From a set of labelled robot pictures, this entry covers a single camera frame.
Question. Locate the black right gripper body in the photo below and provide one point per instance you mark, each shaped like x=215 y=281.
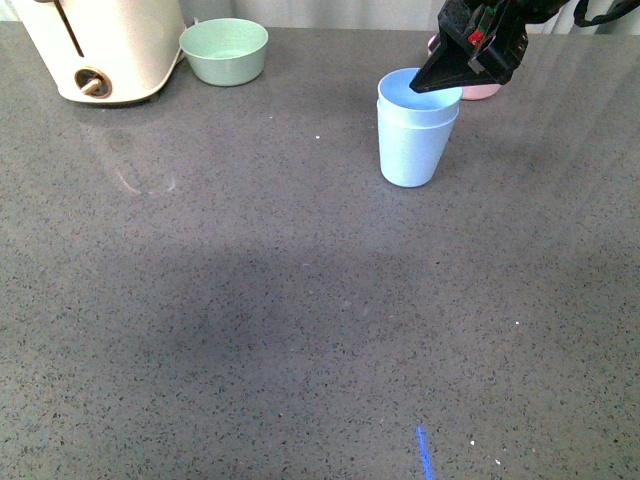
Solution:
x=483 y=42

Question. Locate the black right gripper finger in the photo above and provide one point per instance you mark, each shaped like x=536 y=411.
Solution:
x=442 y=67

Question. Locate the light blue cup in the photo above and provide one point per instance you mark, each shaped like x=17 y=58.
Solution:
x=411 y=142
x=415 y=100

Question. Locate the pink bowl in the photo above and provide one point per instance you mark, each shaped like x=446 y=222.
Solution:
x=480 y=92

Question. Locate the grey curtain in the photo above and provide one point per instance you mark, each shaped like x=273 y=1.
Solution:
x=376 y=15

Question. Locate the green bowl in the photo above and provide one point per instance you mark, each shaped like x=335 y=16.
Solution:
x=225 y=52

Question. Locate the cream toaster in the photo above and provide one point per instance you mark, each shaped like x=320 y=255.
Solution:
x=105 y=52

